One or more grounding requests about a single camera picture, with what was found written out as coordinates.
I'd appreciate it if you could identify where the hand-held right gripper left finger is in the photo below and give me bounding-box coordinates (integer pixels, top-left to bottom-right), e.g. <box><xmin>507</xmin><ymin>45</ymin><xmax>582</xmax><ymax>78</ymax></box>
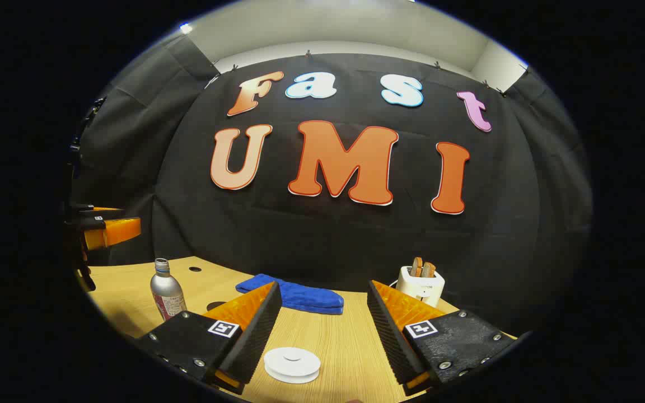
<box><xmin>135</xmin><ymin>281</ymin><xmax>283</xmax><ymax>395</ymax></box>

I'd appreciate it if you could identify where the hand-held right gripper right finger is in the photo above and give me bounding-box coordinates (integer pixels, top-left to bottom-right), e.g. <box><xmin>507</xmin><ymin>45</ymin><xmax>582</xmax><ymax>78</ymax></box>
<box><xmin>367</xmin><ymin>280</ymin><xmax>519</xmax><ymax>397</ymax></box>

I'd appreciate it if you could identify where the white teacup lid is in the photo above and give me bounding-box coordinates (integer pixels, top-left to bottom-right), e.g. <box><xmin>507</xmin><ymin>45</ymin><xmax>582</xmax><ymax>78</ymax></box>
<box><xmin>264</xmin><ymin>347</ymin><xmax>321</xmax><ymax>376</ymax></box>

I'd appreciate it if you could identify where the white teacup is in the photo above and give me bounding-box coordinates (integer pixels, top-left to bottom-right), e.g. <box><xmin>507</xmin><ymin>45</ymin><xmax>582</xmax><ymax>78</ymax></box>
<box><xmin>264</xmin><ymin>361</ymin><xmax>321</xmax><ymax>385</ymax></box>

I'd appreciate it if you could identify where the silver water bottle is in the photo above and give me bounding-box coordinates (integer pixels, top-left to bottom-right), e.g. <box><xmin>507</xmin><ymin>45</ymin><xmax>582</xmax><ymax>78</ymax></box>
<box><xmin>150</xmin><ymin>258</ymin><xmax>188</xmax><ymax>321</ymax></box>

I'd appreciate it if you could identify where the white toaster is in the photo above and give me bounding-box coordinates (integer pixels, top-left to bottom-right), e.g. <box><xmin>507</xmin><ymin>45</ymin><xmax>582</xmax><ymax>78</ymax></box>
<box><xmin>395</xmin><ymin>265</ymin><xmax>446</xmax><ymax>307</ymax></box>

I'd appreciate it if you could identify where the blue folded towel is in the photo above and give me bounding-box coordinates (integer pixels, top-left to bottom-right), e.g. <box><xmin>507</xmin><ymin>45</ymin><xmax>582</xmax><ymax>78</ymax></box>
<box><xmin>235</xmin><ymin>273</ymin><xmax>345</xmax><ymax>315</ymax></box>

